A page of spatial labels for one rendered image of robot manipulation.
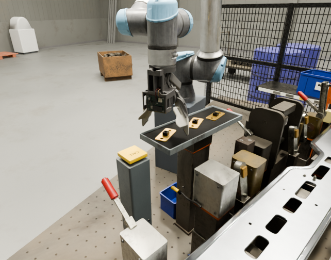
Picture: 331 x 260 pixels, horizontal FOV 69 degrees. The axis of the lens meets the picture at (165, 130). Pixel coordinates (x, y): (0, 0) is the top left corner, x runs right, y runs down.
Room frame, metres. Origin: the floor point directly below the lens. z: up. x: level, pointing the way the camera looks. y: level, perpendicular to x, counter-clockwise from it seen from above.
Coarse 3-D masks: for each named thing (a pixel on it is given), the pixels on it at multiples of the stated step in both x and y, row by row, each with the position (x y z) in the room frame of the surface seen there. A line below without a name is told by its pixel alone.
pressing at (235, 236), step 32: (320, 160) 0.77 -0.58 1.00; (288, 192) 0.59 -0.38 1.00; (320, 192) 0.59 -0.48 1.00; (224, 224) 0.46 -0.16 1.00; (256, 224) 0.47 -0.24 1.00; (288, 224) 0.47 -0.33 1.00; (320, 224) 0.47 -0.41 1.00; (192, 256) 0.37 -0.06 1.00; (224, 256) 0.37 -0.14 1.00; (288, 256) 0.37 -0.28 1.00
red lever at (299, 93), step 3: (297, 93) 1.16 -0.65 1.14; (300, 93) 1.15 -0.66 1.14; (303, 93) 1.15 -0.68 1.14; (300, 96) 1.15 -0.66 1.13; (303, 96) 1.13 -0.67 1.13; (306, 96) 1.13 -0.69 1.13; (303, 99) 1.13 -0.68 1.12; (306, 99) 1.12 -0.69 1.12; (306, 102) 1.12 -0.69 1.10; (309, 102) 1.11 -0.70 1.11; (309, 105) 1.11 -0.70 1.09; (312, 105) 1.10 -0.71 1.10; (312, 108) 1.10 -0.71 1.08; (315, 108) 1.09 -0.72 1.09
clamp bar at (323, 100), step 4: (320, 84) 1.09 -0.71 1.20; (324, 84) 1.07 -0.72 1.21; (328, 84) 1.07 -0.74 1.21; (324, 88) 1.07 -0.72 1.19; (320, 92) 1.08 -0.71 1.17; (324, 92) 1.07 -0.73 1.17; (320, 96) 1.08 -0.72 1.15; (324, 96) 1.06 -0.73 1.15; (320, 100) 1.07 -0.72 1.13; (324, 100) 1.06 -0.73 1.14; (320, 104) 1.07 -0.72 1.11; (324, 104) 1.08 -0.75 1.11; (320, 108) 1.07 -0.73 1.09; (324, 108) 1.08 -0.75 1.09; (324, 112) 1.07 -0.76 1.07; (324, 116) 1.07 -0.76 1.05
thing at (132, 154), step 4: (128, 148) 0.59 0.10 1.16; (132, 148) 0.59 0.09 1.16; (136, 148) 0.59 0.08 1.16; (120, 152) 0.57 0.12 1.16; (124, 152) 0.57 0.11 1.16; (128, 152) 0.57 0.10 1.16; (132, 152) 0.57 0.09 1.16; (136, 152) 0.57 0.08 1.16; (140, 152) 0.57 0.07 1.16; (144, 152) 0.57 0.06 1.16; (120, 156) 0.56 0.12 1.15; (124, 156) 0.55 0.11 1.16; (128, 156) 0.55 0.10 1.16; (132, 156) 0.55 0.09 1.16; (136, 156) 0.55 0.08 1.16; (140, 156) 0.55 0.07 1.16; (144, 156) 0.56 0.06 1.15; (128, 160) 0.53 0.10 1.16; (132, 160) 0.53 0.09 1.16; (136, 160) 0.54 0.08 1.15
